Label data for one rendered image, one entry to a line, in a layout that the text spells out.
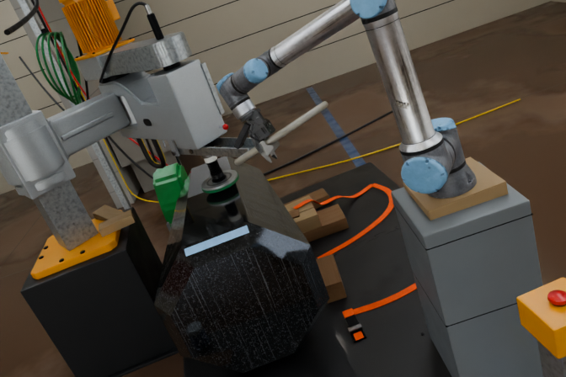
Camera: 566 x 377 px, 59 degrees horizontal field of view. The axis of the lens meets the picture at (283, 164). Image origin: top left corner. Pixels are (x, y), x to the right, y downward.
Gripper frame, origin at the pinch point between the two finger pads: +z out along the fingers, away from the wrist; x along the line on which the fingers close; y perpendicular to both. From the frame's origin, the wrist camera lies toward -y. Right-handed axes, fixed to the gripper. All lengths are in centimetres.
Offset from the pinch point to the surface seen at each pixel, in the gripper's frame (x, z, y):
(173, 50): 36, -68, -29
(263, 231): 21.1, 28.0, -35.0
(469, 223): -6, 57, 54
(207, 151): 45, -19, -50
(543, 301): -78, 53, 72
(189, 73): 45, -56, -33
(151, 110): 52, -55, -70
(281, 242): 24, 38, -32
